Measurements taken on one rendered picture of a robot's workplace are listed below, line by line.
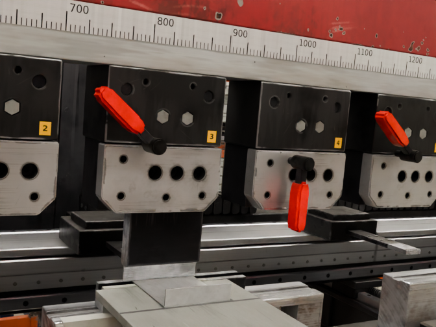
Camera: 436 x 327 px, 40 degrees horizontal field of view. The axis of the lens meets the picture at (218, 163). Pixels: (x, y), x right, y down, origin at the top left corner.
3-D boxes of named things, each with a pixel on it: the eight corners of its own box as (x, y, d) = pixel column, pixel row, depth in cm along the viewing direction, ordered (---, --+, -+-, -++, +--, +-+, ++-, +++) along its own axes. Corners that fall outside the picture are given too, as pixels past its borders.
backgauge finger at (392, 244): (387, 263, 102) (390, 234, 101) (294, 228, 124) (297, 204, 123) (436, 259, 108) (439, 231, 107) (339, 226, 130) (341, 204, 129)
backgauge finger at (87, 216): (111, 286, 77) (114, 248, 77) (58, 238, 100) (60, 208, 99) (194, 279, 83) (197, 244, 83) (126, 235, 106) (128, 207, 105)
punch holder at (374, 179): (367, 207, 87) (379, 93, 85) (328, 197, 94) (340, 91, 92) (438, 206, 94) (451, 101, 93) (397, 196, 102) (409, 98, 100)
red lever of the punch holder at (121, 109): (108, 82, 61) (170, 146, 66) (96, 82, 65) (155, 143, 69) (96, 95, 61) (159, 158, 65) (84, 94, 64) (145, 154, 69)
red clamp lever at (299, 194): (297, 233, 76) (304, 157, 75) (278, 226, 79) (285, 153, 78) (308, 233, 77) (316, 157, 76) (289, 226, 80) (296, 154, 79)
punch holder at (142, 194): (100, 213, 67) (109, 64, 65) (78, 200, 74) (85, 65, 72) (217, 211, 74) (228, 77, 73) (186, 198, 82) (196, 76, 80)
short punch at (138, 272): (125, 283, 73) (130, 207, 72) (119, 278, 75) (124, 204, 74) (198, 277, 78) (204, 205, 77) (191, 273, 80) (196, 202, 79)
